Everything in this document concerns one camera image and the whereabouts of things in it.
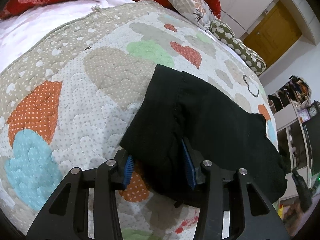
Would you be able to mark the cluttered shoe rack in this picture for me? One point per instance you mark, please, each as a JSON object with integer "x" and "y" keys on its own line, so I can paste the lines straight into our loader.
{"x": 295, "y": 91}

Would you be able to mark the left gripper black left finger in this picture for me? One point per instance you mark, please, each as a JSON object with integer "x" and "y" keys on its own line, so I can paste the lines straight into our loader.
{"x": 65, "y": 213}

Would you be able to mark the white bed sheet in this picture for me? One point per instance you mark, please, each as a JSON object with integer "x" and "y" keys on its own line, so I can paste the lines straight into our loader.
{"x": 20, "y": 33}

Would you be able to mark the dark table clock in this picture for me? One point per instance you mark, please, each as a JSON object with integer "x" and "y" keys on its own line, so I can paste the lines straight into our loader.
{"x": 314, "y": 109}

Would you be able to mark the yellow wooden door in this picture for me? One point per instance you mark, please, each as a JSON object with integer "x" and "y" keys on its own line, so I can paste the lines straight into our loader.
{"x": 274, "y": 35}

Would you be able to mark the white tv cabinet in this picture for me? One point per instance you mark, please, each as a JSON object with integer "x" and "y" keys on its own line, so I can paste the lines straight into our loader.
{"x": 293, "y": 148}

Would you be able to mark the heart patterned quilt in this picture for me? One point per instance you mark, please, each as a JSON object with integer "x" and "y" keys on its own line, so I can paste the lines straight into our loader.
{"x": 69, "y": 99}

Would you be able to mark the black pants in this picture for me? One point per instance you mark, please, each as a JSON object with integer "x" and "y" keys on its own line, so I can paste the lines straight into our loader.
{"x": 178, "y": 105}

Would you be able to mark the floral grey pillow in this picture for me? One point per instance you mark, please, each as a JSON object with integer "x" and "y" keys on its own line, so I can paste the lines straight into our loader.
{"x": 197, "y": 12}

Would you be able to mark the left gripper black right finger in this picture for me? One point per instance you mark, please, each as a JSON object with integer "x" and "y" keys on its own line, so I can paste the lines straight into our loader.
{"x": 251, "y": 214}

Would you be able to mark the black television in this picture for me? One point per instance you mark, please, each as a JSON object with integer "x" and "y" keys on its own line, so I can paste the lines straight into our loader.
{"x": 312, "y": 133}

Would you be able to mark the olive polka dot bolster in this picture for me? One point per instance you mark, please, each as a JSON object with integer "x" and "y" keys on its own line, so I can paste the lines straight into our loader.
{"x": 225, "y": 34}

